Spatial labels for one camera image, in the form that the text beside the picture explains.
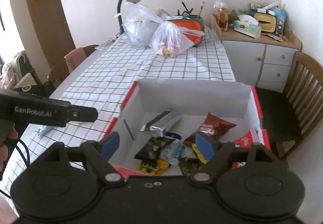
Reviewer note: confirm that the light blue snack packet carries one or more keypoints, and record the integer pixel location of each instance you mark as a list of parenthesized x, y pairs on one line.
[(43, 130)]

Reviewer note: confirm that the white wooden sideboard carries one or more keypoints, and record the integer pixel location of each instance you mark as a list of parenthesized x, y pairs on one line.
[(262, 62)]

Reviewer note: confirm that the checkered white tablecloth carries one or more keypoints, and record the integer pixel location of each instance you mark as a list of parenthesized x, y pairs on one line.
[(103, 80)]

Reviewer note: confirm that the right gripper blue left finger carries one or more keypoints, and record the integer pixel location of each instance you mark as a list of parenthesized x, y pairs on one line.
[(97, 155)]

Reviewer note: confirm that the red foil snack bag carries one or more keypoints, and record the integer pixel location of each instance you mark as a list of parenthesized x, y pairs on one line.
[(213, 127)]

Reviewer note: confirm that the person left hand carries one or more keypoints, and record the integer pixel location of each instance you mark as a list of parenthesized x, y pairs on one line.
[(13, 134)]

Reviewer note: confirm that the small yellow snack packet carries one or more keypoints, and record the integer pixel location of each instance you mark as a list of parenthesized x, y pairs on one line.
[(157, 169)]

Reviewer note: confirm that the orange green storage basket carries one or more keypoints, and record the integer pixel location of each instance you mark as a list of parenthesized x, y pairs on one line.
[(192, 23)]

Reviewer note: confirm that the pink contents plastic bag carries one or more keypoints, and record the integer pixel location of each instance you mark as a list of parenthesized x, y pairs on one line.
[(170, 40)]

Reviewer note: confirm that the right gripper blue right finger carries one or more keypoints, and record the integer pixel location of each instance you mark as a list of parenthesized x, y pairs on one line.
[(217, 157)]

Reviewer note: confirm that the black snack packet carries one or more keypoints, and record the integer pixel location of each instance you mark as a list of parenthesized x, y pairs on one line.
[(151, 150)]

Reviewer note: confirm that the amber glass jar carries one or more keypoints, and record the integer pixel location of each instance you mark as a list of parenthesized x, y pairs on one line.
[(222, 15)]

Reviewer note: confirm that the brown wooden door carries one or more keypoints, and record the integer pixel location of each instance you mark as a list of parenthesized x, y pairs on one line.
[(50, 25)]

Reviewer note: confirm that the tissue box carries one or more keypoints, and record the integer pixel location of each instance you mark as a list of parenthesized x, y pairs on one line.
[(247, 25)]

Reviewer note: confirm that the silver foil snack packet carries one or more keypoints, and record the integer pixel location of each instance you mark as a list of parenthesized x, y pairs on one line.
[(161, 123)]

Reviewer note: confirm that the clear plastic bag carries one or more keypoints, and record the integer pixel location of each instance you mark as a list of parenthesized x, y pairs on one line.
[(138, 24)]

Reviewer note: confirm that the wooden chair right side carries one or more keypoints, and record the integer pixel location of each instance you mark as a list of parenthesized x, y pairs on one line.
[(290, 117)]

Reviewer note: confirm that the red cardboard box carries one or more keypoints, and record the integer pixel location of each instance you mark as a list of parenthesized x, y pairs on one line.
[(193, 99)]

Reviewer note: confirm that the wooden chair with pink cloth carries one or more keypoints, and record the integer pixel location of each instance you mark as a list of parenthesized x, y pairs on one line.
[(69, 63)]

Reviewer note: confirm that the dark brown snack packet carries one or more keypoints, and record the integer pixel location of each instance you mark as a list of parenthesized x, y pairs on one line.
[(189, 166)]

